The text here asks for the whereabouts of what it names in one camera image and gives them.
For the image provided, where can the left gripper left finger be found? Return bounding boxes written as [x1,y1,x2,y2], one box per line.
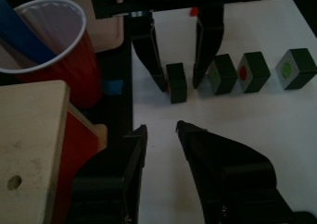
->
[67,124,149,224]

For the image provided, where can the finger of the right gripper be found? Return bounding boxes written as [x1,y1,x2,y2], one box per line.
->
[192,3,226,90]
[130,10,170,93]

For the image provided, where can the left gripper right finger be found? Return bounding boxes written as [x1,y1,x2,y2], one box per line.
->
[176,119,317,224]

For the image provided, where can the toy sushi roll piece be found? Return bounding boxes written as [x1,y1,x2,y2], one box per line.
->
[165,62,189,105]

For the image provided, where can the red toy knife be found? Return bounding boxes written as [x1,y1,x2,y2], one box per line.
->
[190,0,208,18]

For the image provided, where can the toy sushi roll green centre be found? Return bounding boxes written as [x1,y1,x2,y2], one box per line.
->
[275,47,317,91]
[206,53,240,96]

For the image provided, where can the pinkish-brown square plate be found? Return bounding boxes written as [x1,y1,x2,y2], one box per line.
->
[44,0,126,54]

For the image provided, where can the white cutting board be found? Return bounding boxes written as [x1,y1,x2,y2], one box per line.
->
[130,0,317,224]

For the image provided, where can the blue tape square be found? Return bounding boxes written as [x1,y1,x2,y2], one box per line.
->
[102,79,126,96]

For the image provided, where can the red plastic cup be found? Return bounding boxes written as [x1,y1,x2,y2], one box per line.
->
[0,0,105,110]

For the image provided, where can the wooden box with red front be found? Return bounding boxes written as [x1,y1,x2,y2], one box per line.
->
[0,79,109,224]

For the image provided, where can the blue plastic utensil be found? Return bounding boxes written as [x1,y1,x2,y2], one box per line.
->
[0,0,58,65]

